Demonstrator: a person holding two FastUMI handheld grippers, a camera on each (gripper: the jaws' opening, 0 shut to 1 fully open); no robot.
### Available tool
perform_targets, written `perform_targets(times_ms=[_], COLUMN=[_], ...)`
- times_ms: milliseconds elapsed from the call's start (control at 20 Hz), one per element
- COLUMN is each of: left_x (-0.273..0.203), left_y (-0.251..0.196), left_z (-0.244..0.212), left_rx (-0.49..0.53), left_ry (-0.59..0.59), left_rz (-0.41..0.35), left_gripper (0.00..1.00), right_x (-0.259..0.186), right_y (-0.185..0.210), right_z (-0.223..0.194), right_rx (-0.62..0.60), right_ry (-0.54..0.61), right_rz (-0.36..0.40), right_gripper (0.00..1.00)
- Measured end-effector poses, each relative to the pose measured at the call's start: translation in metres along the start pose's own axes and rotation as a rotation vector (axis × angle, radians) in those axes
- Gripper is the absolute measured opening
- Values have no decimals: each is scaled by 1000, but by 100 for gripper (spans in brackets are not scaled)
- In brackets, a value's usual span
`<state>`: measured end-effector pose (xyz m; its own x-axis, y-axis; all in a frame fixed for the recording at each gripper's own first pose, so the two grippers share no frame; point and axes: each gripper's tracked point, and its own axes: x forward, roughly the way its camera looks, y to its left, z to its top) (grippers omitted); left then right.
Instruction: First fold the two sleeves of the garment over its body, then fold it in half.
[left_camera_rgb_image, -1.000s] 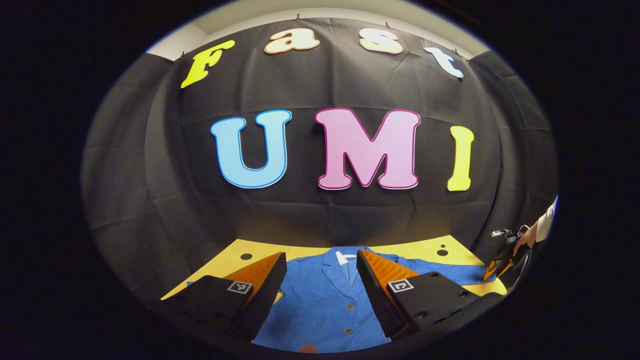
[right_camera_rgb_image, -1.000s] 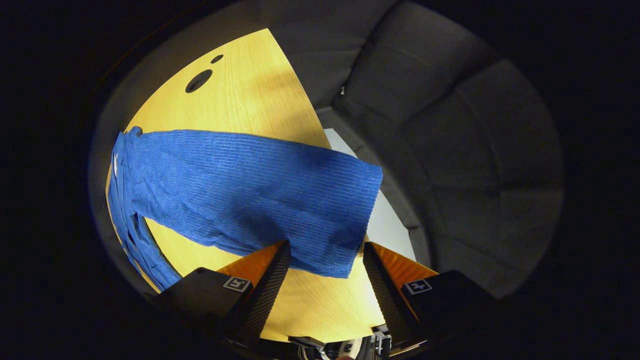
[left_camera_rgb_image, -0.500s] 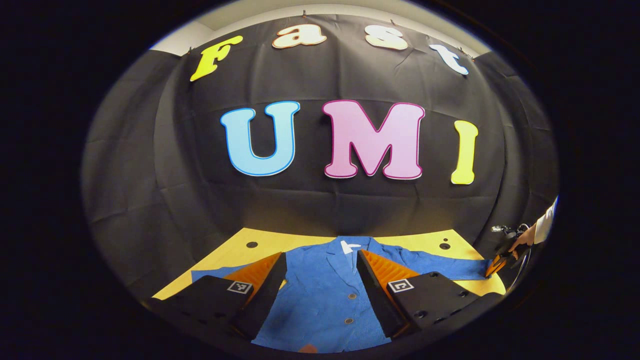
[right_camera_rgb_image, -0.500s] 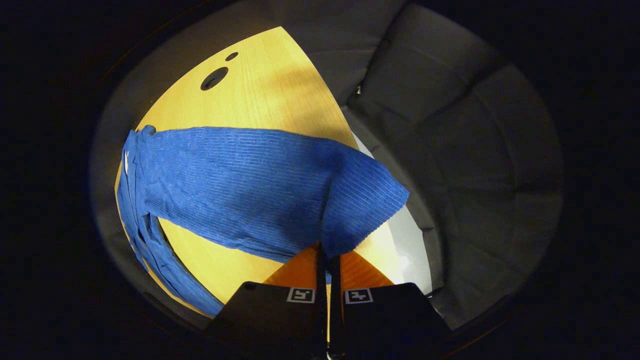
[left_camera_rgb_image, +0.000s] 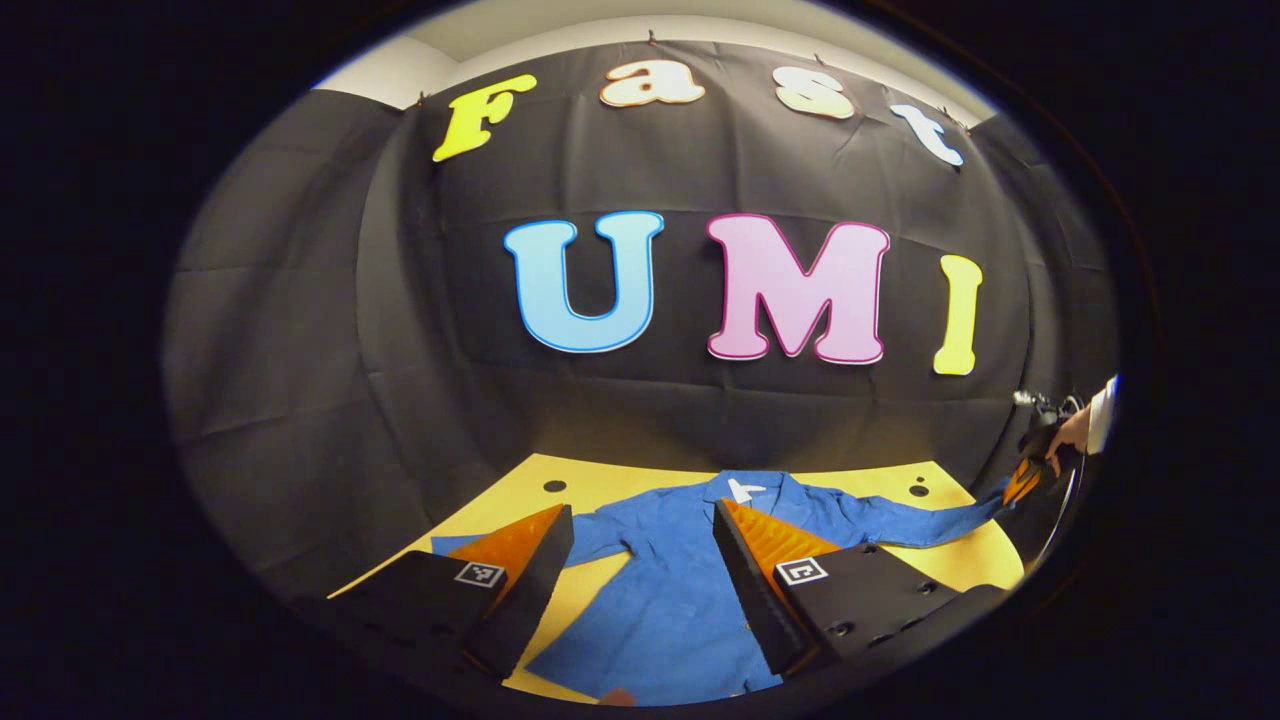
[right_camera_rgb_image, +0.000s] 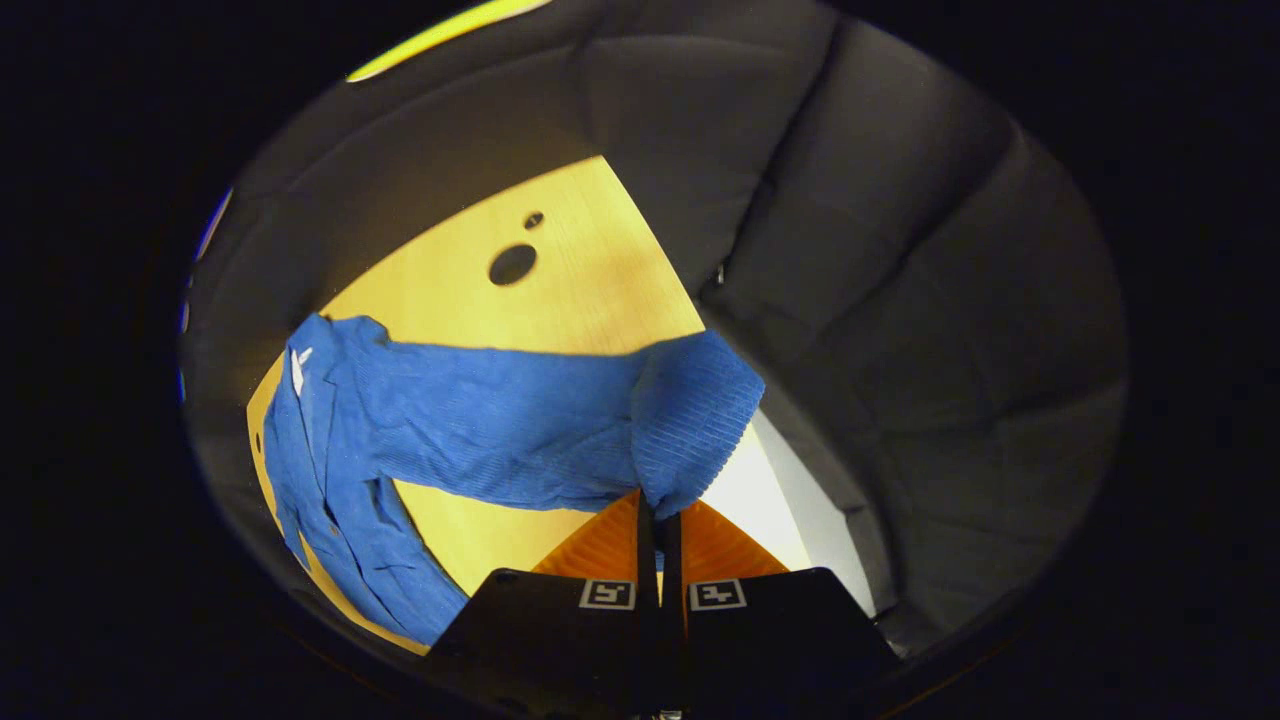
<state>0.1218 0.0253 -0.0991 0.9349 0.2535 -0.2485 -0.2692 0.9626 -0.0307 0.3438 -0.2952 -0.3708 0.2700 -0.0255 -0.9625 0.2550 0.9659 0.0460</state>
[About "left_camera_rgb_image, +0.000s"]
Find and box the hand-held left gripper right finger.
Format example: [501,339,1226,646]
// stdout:
[712,498,1011,678]

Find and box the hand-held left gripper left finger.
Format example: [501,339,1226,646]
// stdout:
[290,503,576,681]

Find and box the blue shirt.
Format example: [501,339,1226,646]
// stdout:
[432,470,1016,707]

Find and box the black backdrop cloth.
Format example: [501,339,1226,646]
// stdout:
[165,40,1121,611]

